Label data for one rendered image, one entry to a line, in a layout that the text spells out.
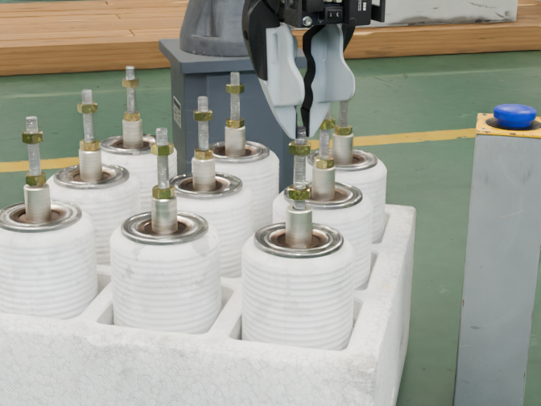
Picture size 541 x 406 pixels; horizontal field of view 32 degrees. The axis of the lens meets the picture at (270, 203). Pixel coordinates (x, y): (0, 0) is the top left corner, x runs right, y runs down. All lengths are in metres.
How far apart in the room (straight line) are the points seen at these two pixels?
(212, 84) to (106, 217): 0.42
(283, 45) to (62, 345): 0.31
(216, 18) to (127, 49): 1.41
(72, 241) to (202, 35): 0.57
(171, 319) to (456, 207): 0.92
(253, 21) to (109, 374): 0.31
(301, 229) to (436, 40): 2.24
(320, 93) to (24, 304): 0.32
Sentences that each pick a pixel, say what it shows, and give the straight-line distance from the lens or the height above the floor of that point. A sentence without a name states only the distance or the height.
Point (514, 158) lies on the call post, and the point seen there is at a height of 0.29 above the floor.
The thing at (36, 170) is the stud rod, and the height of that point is 0.30.
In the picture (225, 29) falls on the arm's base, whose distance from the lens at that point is 1.31.
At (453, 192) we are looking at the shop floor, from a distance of 1.72.
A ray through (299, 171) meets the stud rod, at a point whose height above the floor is 0.31.
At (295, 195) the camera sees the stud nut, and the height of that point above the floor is 0.29.
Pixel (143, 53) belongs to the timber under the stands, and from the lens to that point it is 2.73.
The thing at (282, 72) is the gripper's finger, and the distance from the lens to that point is 0.73.
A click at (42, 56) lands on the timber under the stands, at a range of 2.70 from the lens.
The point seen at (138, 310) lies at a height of 0.19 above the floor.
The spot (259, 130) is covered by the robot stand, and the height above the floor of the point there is 0.20.
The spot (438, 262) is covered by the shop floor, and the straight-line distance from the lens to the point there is 1.42.
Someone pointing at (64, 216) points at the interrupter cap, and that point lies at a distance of 0.86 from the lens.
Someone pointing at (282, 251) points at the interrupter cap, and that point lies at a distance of 0.77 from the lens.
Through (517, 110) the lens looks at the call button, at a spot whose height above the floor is 0.33.
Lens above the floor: 0.55
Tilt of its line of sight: 20 degrees down
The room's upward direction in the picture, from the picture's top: straight up
